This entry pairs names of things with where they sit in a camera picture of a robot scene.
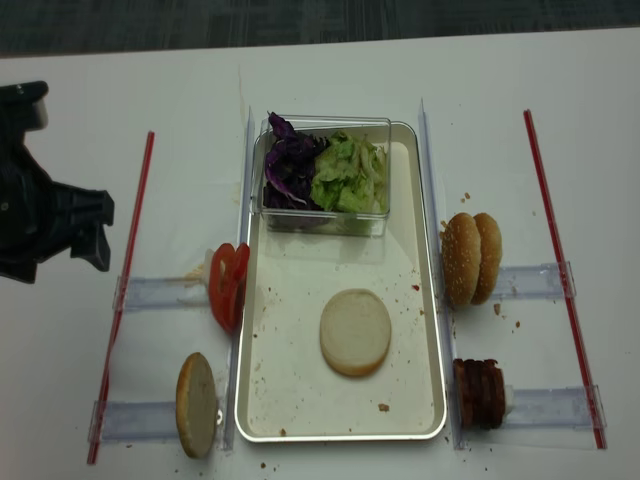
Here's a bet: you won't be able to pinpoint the rear red tomato slice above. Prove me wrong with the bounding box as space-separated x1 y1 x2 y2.
231 243 250 326

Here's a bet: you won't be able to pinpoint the white pusher block left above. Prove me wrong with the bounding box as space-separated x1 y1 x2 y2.
201 249 214 286

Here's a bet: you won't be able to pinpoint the lower left clear holder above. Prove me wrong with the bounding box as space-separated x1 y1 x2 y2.
88 401 179 443

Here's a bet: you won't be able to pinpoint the front red tomato slice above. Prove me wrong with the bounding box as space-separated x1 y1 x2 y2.
208 243 235 334

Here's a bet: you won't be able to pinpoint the white pusher block right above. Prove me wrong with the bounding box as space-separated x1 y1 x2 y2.
498 384 514 420

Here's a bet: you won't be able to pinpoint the sesame top bun right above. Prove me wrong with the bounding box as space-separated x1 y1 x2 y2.
471 213 502 305

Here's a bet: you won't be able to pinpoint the bun slice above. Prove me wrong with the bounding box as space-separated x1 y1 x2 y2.
319 288 392 377
175 352 218 459

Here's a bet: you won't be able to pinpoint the right red strip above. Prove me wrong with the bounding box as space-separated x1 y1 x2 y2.
523 109 608 450

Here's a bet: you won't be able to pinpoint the left red strip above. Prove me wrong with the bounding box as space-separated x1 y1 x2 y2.
86 131 155 466

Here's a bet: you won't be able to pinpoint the white pusher block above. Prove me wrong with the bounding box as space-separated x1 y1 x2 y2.
201 249 214 286
498 384 514 420

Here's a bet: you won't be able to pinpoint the clear plastic salad box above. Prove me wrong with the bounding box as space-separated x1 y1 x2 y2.
251 112 391 236

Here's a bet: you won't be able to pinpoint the clear holder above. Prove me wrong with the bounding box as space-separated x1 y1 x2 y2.
502 385 607 430
88 401 179 443
490 262 576 300
112 276 209 312

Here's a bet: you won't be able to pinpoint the upper right clear holder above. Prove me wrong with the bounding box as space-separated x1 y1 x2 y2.
490 262 576 300

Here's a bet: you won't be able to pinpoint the purple cabbage leaves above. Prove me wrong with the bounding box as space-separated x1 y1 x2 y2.
263 112 329 211

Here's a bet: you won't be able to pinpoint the sesame top bun left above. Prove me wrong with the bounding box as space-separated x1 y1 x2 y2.
441 212 481 305

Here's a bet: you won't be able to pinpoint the white rectangular metal tray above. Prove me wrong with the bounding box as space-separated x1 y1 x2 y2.
235 122 447 443

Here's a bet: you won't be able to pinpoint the red tomato slice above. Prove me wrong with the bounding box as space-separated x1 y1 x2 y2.
231 243 250 326
208 243 235 334

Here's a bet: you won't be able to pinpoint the upper left clear holder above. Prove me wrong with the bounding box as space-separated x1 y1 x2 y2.
112 276 209 312

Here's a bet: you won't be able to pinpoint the red strip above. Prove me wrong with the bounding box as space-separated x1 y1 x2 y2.
86 131 155 466
523 109 608 450

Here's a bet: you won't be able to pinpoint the green lettuce leaves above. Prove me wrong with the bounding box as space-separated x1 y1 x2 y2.
311 130 389 214

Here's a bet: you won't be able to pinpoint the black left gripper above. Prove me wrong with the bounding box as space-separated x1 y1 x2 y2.
1 127 115 284

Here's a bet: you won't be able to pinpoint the sesame bun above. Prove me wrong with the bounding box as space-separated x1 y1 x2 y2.
471 213 502 305
441 212 481 305

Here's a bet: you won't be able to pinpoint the lower right clear holder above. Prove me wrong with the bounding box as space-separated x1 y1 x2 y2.
502 385 607 430

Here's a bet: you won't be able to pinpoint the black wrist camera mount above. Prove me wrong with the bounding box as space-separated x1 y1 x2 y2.
0 80 49 132

